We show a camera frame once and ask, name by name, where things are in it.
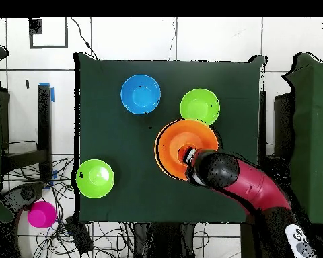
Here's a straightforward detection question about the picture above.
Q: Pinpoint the large orange plastic bowl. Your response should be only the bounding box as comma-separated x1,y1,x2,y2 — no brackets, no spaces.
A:
153,118,220,181

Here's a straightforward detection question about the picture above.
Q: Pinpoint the black box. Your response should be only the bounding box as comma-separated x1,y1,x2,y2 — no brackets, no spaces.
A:
273,92,295,162
0,88,11,151

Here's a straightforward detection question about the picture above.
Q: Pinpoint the pink plastic cup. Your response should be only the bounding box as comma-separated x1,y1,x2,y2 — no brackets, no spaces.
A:
27,200,57,229

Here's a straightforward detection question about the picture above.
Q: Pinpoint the tangle of black cables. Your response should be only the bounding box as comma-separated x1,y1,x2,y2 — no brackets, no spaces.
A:
2,157,135,258

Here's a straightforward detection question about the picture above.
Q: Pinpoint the blue plastic bowl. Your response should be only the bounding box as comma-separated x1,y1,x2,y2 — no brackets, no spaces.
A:
120,74,162,116

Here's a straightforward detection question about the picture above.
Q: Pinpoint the black cable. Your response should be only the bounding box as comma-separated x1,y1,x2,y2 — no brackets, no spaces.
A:
69,17,99,60

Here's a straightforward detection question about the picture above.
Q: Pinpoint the black power strip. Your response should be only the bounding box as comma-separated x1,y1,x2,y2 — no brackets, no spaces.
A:
64,216,94,255

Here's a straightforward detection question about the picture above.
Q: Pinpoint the green plastic bowl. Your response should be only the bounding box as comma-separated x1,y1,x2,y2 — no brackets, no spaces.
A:
179,88,221,126
75,159,116,199

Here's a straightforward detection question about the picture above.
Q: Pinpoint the black stand with blue tape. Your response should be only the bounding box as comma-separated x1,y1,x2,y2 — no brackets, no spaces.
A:
1,83,55,183

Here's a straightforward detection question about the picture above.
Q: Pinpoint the dark green tablecloth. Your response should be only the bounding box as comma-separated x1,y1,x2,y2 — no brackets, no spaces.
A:
73,52,267,224

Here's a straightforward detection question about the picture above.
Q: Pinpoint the dark square floor frame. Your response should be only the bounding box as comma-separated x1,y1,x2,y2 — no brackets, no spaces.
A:
28,17,69,50

